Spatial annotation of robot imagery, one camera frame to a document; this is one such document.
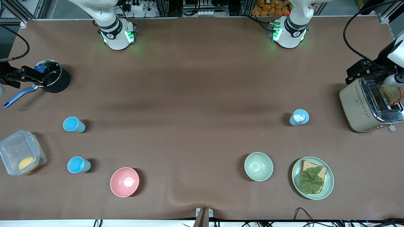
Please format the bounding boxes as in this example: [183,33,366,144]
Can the light blue plastic cup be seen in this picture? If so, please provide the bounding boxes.
[67,156,92,173]
[63,116,86,133]

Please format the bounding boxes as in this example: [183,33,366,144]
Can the grey-blue plastic cup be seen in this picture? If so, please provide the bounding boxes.
[289,109,310,126]

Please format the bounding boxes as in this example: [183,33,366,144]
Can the glass lid with blue knob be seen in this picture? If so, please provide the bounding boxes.
[33,60,62,87]

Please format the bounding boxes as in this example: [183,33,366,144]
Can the beige and chrome toaster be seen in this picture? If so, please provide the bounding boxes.
[339,77,404,133]

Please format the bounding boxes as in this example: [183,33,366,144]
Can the dark toast slice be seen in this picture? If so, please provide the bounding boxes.
[380,84,404,107]

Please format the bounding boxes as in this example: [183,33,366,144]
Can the clear plastic food container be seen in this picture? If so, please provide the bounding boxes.
[0,130,48,176]

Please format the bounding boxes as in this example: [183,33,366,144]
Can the yellow round food piece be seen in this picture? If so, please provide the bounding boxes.
[18,156,40,172]

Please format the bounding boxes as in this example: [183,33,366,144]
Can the bag of orange snacks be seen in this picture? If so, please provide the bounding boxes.
[252,0,292,17]

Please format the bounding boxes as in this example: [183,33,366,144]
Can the brown bread slice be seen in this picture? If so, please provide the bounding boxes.
[300,160,328,194]

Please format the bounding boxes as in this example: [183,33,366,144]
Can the pale green plate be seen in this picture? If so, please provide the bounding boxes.
[291,156,335,200]

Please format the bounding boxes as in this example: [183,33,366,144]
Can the white power strip with plugs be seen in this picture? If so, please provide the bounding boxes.
[121,0,145,12]

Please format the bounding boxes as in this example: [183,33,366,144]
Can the green lettuce leaf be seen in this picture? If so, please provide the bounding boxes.
[299,166,325,194]

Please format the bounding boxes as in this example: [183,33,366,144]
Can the pale green bowl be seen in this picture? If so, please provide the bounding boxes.
[244,152,274,182]

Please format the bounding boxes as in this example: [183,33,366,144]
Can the pink bowl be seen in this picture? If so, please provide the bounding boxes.
[110,167,140,198]

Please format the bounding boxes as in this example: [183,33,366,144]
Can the brown table cloth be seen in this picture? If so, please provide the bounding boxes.
[0,16,404,221]

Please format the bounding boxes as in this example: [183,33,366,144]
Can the dark pot with blue handle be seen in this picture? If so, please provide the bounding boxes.
[3,59,71,108]

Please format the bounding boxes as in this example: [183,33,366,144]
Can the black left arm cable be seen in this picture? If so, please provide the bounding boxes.
[343,0,404,68]

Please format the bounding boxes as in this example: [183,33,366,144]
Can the aluminium frame rail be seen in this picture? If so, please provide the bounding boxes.
[377,0,404,25]
[0,0,45,25]

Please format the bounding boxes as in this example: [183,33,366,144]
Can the grey metal table bracket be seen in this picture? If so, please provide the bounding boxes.
[195,207,214,227]

